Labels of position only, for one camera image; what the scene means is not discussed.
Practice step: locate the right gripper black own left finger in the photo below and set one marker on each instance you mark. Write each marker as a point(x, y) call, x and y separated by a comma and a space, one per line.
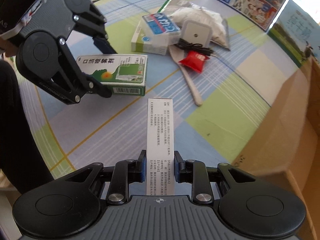
point(69, 205)

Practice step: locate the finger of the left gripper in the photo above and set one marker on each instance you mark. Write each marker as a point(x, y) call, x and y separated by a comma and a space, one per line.
point(91, 22)
point(48, 63)

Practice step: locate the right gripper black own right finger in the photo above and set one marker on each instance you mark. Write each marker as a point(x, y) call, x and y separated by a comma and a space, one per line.
point(249, 206)

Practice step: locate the green white medicine box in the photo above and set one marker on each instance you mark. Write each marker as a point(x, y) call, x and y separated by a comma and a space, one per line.
point(123, 74)

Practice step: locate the white long medicine box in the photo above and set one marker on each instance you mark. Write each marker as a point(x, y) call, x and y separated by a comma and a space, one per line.
point(160, 180)

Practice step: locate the white square plug adapter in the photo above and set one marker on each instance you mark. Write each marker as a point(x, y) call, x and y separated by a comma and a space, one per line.
point(196, 33)

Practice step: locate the green white flat box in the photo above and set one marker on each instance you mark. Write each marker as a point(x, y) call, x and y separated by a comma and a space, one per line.
point(142, 43)

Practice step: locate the brown cardboard box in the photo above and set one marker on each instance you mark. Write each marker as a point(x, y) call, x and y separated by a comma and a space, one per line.
point(285, 148)

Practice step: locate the blue white medicine box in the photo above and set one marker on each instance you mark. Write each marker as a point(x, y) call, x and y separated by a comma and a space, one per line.
point(160, 29)

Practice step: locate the silver foil bag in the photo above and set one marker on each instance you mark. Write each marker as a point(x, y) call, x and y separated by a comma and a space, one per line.
point(180, 11)

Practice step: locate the red snack packet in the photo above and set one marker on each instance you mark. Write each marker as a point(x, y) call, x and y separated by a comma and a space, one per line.
point(194, 61)

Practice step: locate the checkered tablecloth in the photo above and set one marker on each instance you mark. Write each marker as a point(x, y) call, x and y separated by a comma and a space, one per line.
point(238, 87)

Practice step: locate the green pasture milk carton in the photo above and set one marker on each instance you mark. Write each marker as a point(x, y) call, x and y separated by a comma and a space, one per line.
point(296, 33)

